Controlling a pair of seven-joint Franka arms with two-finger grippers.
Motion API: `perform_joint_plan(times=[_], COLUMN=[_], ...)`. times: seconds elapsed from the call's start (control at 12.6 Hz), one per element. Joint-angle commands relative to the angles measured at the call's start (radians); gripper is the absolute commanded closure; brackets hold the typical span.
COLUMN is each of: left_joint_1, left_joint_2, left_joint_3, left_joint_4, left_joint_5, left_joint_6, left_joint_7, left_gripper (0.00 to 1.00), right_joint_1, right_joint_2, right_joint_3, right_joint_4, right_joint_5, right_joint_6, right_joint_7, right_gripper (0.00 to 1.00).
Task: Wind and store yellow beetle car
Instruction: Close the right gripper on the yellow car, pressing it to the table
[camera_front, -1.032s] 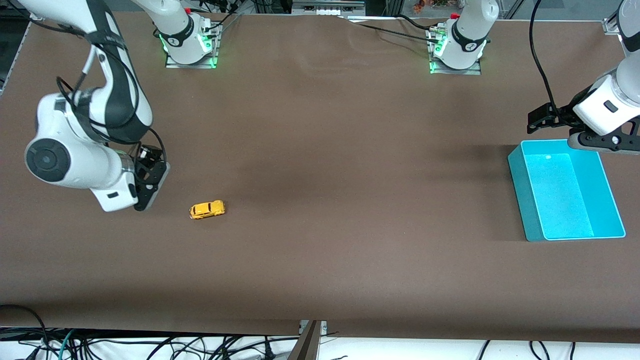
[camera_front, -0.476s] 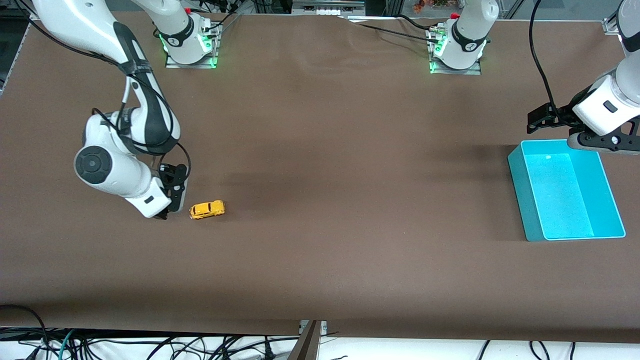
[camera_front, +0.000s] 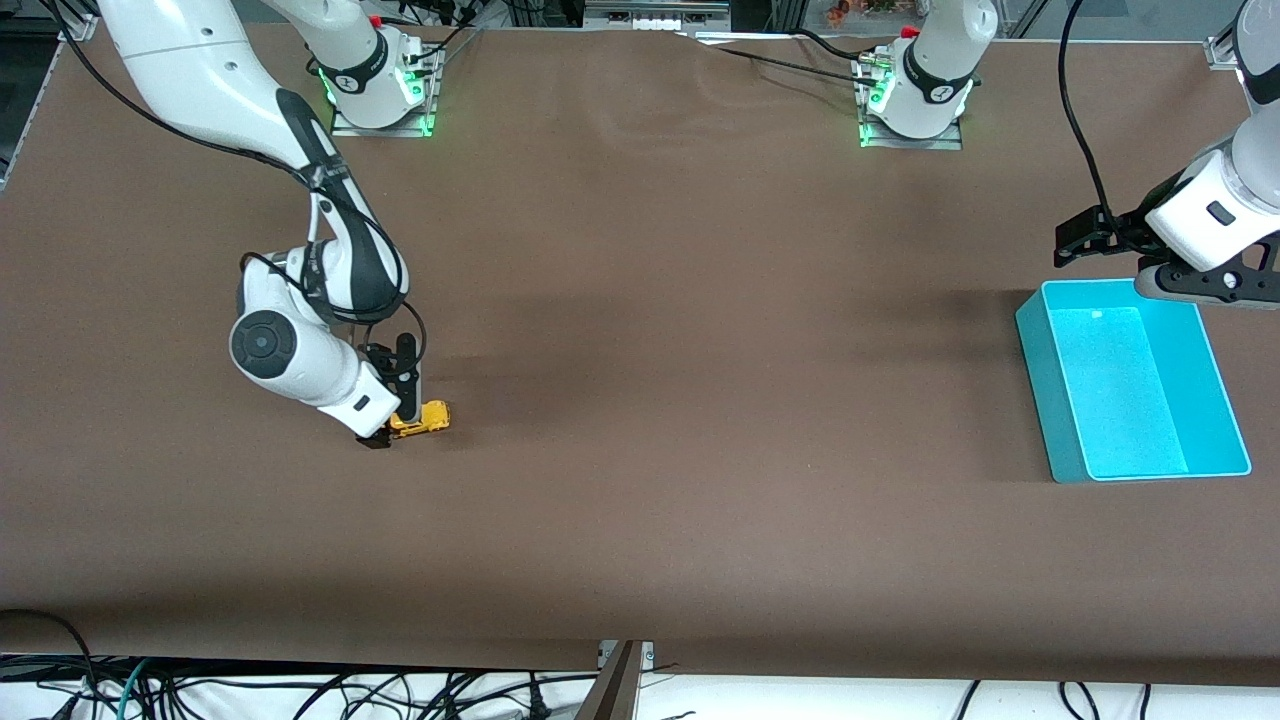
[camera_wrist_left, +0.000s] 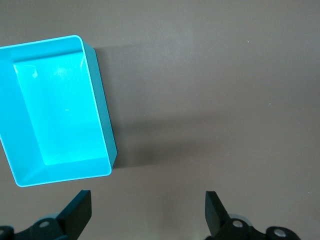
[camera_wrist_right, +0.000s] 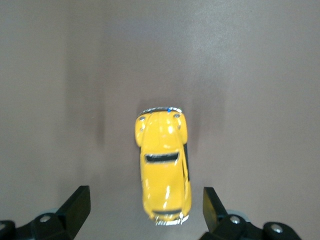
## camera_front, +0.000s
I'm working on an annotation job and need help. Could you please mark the dark metal post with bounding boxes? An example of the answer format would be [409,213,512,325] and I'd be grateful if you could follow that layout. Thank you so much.
[572,640,643,720]

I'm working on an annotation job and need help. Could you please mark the white device with ports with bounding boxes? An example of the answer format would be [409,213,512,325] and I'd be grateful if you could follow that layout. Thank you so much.
[583,0,733,33]

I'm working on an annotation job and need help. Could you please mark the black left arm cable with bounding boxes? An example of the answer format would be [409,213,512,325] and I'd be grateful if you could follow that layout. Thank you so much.
[1056,0,1117,226]

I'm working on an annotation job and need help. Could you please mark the short black base cable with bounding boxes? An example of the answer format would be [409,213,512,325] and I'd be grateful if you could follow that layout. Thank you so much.
[793,27,881,63]

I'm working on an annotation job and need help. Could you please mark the cyan plastic bin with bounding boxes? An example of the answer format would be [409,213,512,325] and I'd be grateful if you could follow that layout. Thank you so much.
[1015,279,1253,485]

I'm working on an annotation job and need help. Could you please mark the black looped floor cable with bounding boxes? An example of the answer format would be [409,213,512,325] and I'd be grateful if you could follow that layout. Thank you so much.
[0,608,99,691]

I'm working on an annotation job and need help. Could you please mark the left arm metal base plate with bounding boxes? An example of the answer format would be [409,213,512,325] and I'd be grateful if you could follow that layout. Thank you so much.
[858,55,966,151]

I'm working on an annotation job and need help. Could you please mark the teal floor cable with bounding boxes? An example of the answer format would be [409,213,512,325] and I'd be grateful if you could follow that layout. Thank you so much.
[115,658,153,720]

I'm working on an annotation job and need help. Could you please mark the yellow toy beetle car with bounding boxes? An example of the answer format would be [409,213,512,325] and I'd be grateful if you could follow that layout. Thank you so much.
[389,399,453,439]

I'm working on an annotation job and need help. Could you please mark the long black base cable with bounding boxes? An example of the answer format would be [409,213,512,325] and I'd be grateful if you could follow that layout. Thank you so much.
[676,33,883,89]

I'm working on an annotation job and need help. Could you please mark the brown table cover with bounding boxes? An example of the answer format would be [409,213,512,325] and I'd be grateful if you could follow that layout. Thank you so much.
[0,18,1280,687]

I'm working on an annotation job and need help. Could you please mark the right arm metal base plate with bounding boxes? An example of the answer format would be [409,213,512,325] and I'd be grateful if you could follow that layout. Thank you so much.
[330,45,441,138]

